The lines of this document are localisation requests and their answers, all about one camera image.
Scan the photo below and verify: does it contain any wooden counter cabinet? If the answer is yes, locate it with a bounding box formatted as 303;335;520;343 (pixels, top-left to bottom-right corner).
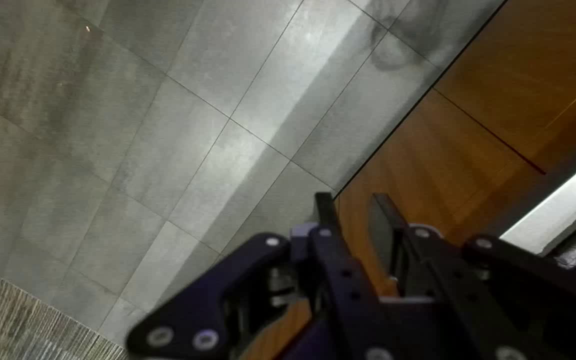
240;0;576;360

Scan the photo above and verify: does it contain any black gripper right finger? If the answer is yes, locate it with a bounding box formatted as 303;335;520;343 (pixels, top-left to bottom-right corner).
369;192;576;360

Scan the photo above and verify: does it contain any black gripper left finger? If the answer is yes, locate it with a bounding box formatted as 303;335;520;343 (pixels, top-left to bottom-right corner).
125;190;396;360

